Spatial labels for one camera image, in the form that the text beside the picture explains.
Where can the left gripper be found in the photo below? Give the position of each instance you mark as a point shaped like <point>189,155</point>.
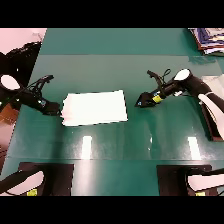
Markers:
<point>51,107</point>

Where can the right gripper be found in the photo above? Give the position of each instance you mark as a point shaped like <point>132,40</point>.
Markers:
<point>148,99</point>

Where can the white T-shirt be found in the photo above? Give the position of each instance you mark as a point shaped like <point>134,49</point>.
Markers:
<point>95,107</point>

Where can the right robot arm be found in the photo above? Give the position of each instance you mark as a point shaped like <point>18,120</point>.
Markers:
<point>195,83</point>

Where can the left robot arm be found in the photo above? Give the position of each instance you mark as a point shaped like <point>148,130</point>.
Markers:
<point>26,96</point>

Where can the black garment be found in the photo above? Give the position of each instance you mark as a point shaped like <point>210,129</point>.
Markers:
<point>20,60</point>

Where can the heap of clothes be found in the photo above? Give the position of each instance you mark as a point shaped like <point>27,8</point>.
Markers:
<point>210,40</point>

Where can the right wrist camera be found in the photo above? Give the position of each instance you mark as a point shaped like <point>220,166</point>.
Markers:
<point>153,75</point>

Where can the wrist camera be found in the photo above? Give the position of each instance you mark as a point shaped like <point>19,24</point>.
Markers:
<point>42,81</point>
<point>153,75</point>

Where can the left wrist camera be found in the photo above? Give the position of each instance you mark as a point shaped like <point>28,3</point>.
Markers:
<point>42,81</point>

